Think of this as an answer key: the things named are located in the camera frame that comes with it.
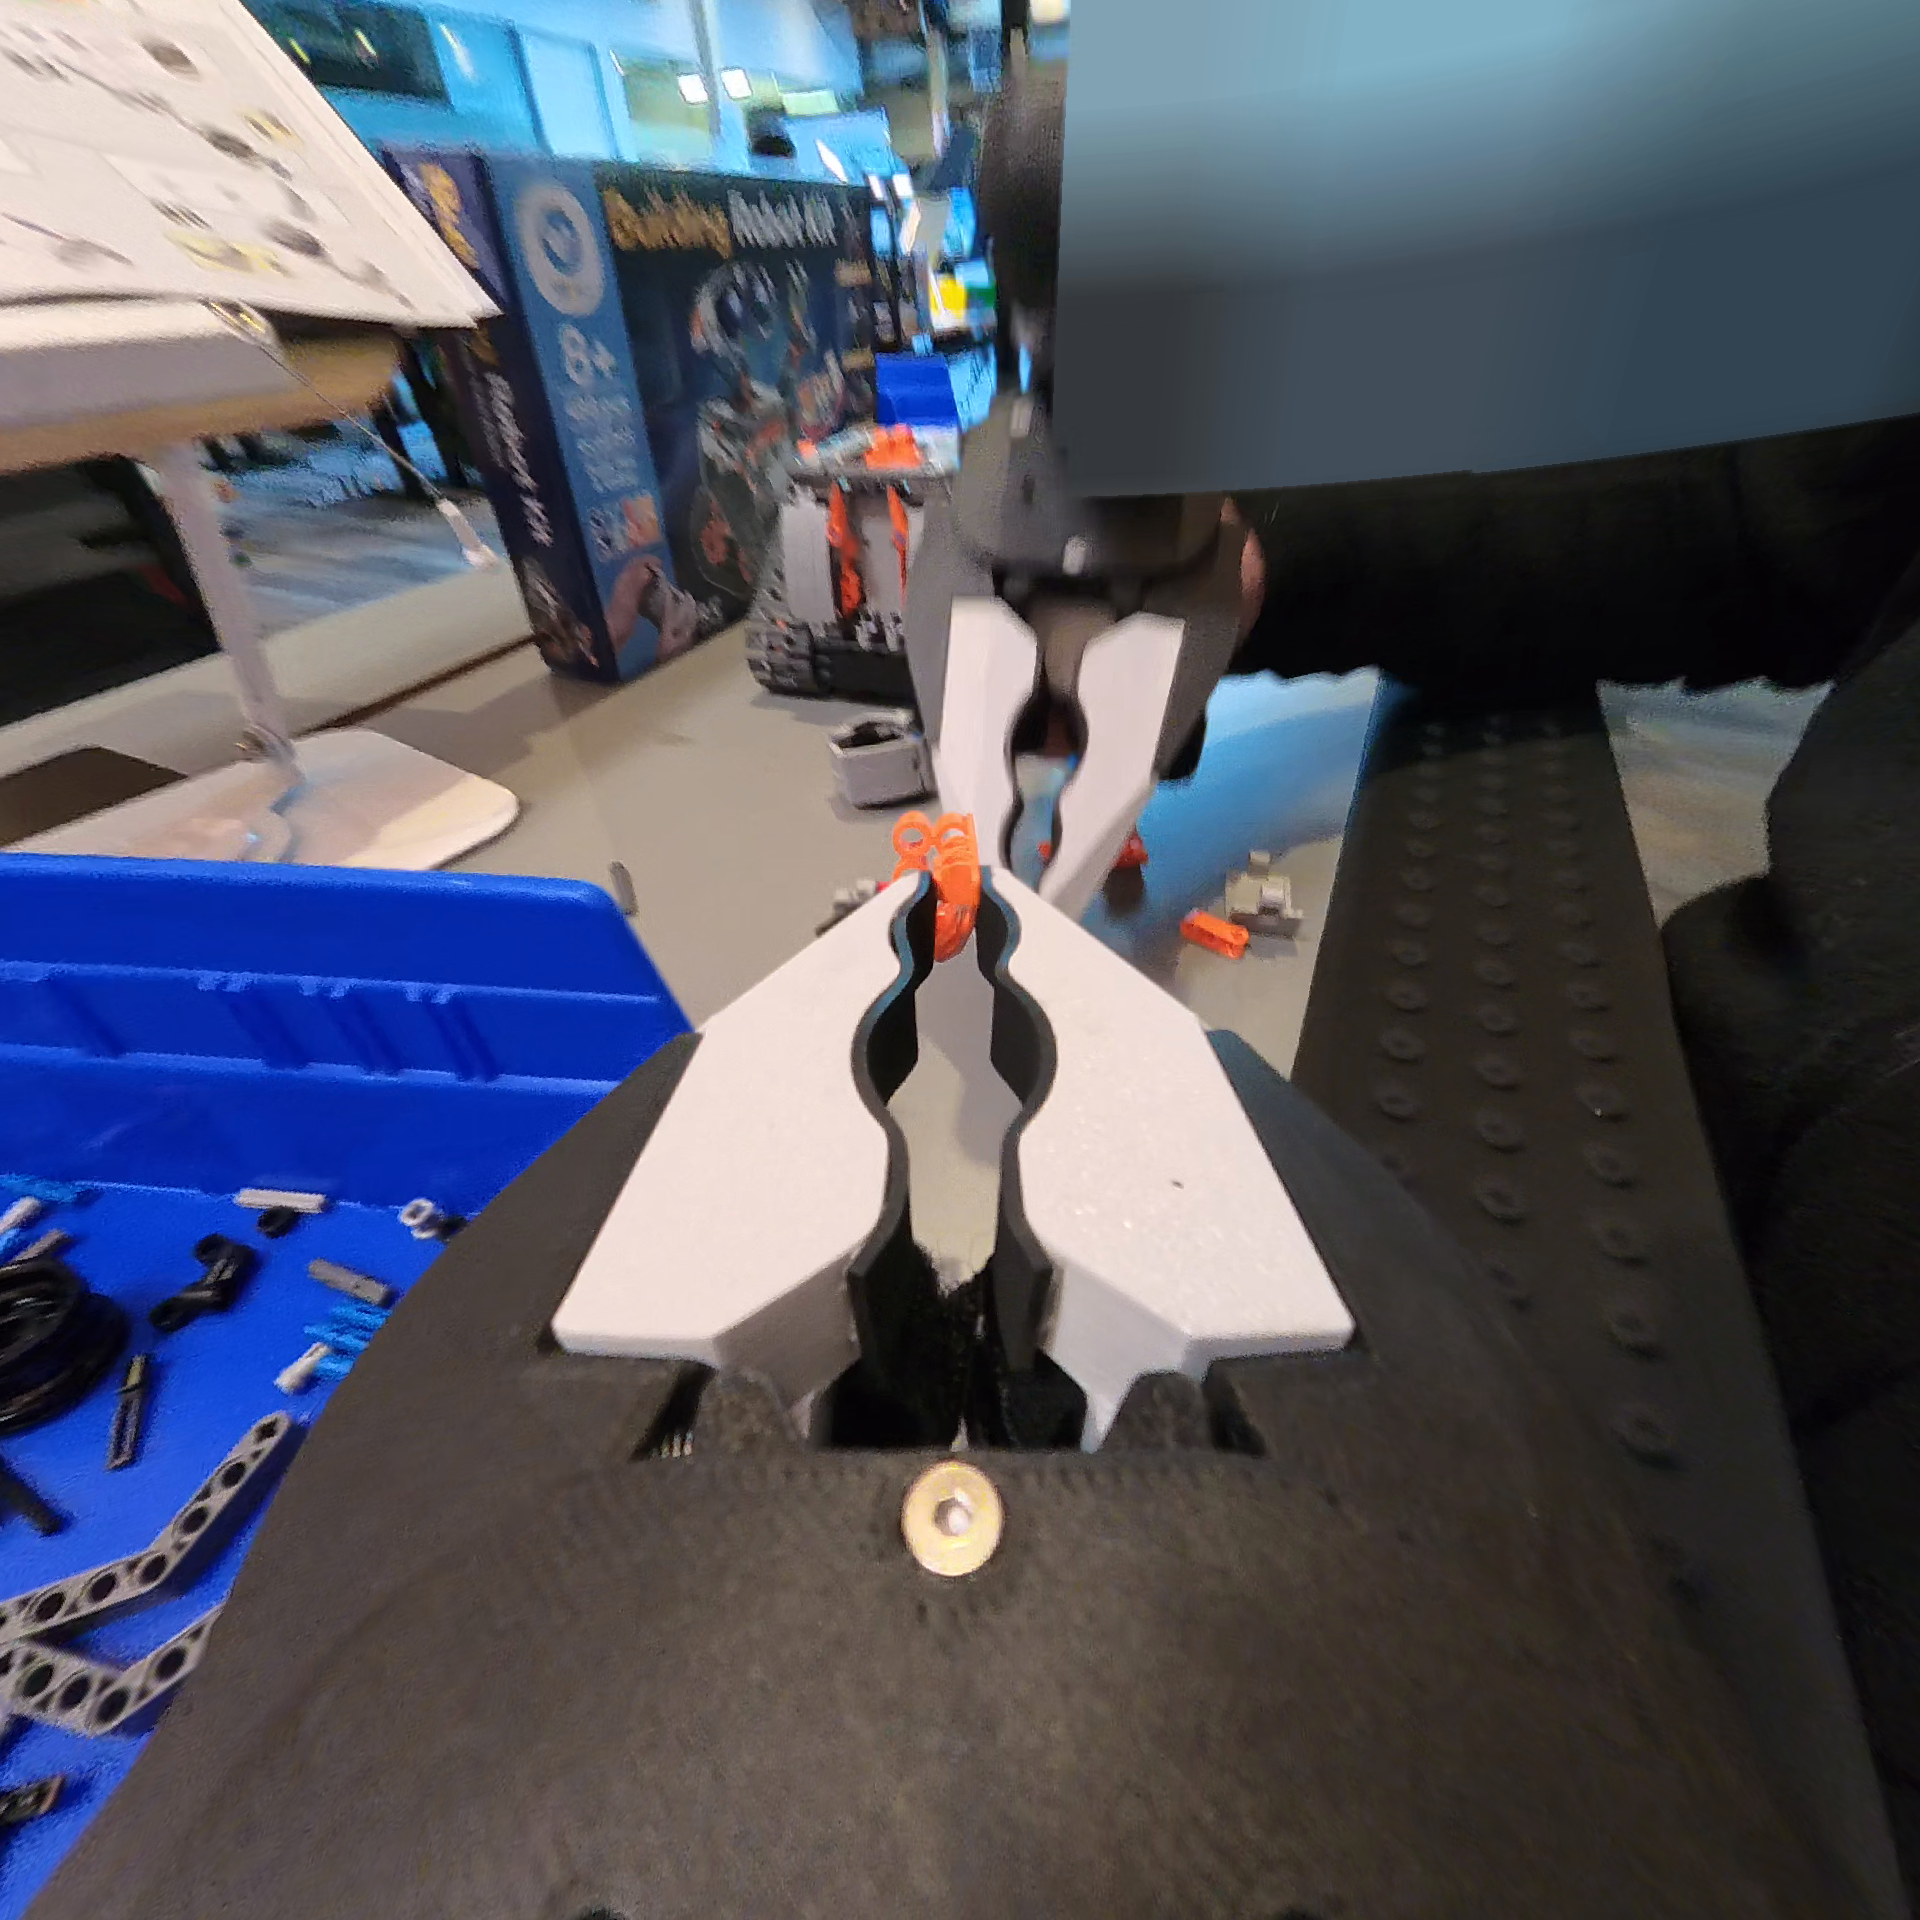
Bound dark perforated panel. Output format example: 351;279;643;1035
1289;703;1876;1920

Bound robot kit box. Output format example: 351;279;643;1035
382;146;889;689

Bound person's right forearm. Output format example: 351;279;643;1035
1240;434;1920;696

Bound grey toy brick assembly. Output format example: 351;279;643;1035
827;715;928;813

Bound small loose brick parts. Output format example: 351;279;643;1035
0;1178;465;1825

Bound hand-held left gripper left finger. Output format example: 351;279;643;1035
548;874;934;1445

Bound white pin on wire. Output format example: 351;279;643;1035
269;336;508;572

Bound orange brick connector piece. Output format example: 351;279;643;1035
889;810;987;964

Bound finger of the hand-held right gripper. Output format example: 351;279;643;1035
929;597;1047;885
1038;612;1191;917

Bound open instruction booklet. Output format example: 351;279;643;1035
0;0;505;328

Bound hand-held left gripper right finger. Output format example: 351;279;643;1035
979;872;1359;1452

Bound person's right hand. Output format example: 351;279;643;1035
1217;499;1273;650

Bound tracked toy robot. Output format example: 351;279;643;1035
745;424;965;705

